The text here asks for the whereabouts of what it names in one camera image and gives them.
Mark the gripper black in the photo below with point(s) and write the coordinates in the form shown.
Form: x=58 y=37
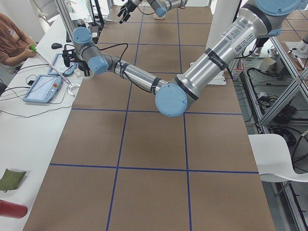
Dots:
x=83 y=65
x=129 y=6

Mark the white HOME mug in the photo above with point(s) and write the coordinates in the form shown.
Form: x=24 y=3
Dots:
x=80 y=74

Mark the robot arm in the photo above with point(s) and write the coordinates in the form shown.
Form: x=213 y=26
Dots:
x=256 y=19
x=160 y=7

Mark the cream cup with wooden lid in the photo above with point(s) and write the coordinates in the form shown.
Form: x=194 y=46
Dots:
x=157 y=17

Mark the far teach pendant tablet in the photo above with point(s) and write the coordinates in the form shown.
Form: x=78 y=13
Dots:
x=58 y=62

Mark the teach pendant tablet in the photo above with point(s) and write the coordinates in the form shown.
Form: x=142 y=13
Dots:
x=43 y=89
x=58 y=62

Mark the black computer mouse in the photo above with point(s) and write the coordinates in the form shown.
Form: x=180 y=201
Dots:
x=56 y=46

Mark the near teach pendant tablet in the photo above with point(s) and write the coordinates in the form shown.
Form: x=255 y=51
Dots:
x=43 y=89

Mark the person in brown shirt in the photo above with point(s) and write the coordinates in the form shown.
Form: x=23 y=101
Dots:
x=14 y=43

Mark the brown paper table mat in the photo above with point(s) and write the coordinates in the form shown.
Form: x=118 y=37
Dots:
x=120 y=165

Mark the green cloth pouch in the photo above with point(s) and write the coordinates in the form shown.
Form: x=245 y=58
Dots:
x=11 y=180

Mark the red cylinder bottle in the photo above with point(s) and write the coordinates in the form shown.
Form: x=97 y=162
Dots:
x=12 y=210

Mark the white chair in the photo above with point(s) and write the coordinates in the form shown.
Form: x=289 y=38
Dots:
x=273 y=159

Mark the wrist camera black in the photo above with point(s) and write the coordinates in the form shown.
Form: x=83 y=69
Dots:
x=69 y=57

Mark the green handled metal rod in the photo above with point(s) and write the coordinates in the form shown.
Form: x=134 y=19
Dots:
x=71 y=85

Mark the aluminium frame post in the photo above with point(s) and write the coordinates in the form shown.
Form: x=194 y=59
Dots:
x=64 y=13

